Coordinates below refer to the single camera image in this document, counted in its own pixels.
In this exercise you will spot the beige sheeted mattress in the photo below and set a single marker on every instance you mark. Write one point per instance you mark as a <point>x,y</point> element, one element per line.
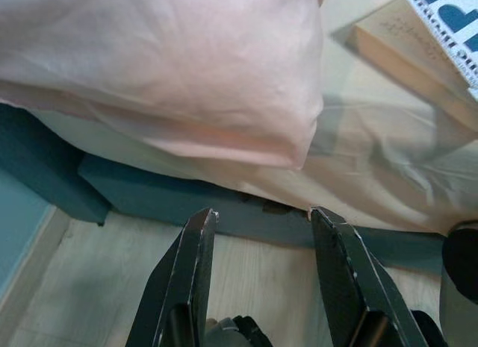
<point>373,175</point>

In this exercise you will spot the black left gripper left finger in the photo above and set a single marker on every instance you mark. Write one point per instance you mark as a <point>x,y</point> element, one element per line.
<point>179,280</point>

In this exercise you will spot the white book blue lettering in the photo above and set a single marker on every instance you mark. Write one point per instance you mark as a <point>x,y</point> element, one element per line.
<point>411,44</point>

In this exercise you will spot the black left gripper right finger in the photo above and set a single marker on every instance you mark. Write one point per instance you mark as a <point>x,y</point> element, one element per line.
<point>354,287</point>

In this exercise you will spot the pink patterned pillow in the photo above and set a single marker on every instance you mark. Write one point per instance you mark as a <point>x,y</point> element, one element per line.
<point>149,63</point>

